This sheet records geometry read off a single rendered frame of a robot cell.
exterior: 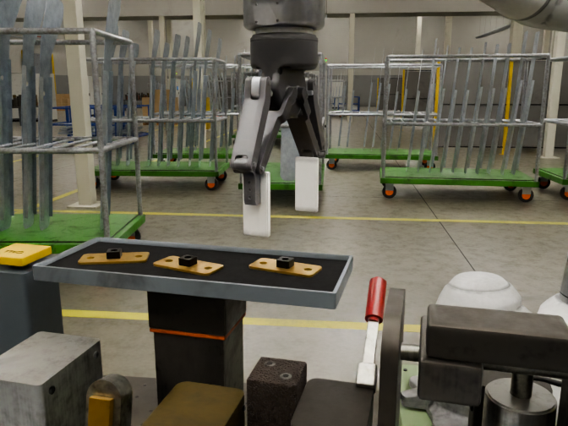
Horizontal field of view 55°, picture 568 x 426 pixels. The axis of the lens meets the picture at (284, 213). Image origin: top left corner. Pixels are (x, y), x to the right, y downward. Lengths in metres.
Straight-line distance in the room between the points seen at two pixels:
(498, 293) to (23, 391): 0.78
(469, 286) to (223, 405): 0.62
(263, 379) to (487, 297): 0.58
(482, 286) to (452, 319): 0.58
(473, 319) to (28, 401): 0.40
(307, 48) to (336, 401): 0.36
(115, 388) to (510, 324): 0.35
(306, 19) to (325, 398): 0.38
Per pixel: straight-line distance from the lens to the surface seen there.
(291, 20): 0.60
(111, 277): 0.67
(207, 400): 0.56
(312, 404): 0.55
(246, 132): 0.56
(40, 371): 0.59
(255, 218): 0.59
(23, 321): 0.81
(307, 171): 0.70
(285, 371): 0.57
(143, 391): 1.36
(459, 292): 1.06
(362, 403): 0.56
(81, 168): 6.92
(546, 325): 0.50
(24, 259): 0.79
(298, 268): 0.66
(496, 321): 0.49
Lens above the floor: 1.37
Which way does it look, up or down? 13 degrees down
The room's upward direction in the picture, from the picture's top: straight up
